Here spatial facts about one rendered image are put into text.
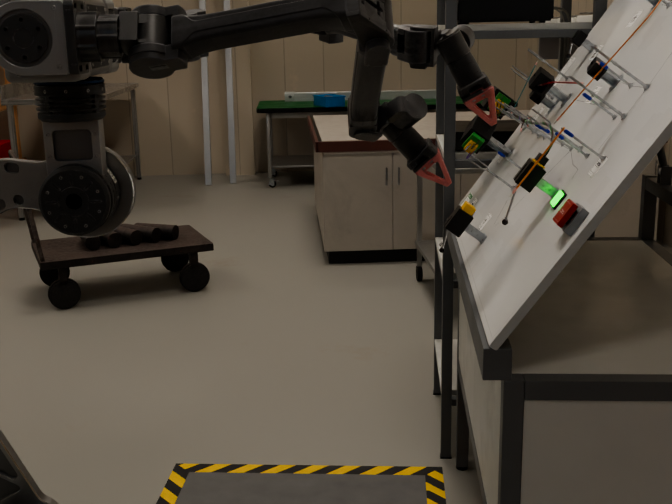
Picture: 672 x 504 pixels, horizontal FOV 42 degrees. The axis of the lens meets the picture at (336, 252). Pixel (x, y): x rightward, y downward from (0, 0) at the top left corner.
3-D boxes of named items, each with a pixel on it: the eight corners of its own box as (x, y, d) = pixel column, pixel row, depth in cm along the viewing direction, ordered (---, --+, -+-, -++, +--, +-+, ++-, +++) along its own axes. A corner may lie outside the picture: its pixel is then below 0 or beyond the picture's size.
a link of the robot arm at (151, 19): (109, 11, 147) (108, 40, 146) (170, 10, 148) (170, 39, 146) (120, 39, 156) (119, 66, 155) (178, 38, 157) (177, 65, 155)
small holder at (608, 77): (622, 66, 206) (598, 47, 205) (623, 78, 198) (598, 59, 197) (609, 81, 208) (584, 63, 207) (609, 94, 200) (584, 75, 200)
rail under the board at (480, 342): (482, 380, 168) (483, 348, 166) (446, 237, 282) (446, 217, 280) (511, 381, 167) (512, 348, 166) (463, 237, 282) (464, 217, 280)
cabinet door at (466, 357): (472, 433, 235) (475, 292, 225) (457, 358, 287) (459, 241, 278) (479, 433, 234) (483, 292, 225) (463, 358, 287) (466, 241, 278)
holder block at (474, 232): (460, 264, 227) (429, 242, 226) (489, 227, 224) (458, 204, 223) (461, 269, 222) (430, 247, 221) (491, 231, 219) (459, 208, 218)
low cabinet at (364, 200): (659, 255, 566) (668, 132, 546) (318, 267, 554) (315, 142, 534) (574, 204, 730) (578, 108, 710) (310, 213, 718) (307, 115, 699)
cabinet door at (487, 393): (492, 552, 181) (497, 374, 172) (470, 434, 234) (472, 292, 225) (505, 553, 181) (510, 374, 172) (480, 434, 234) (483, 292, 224)
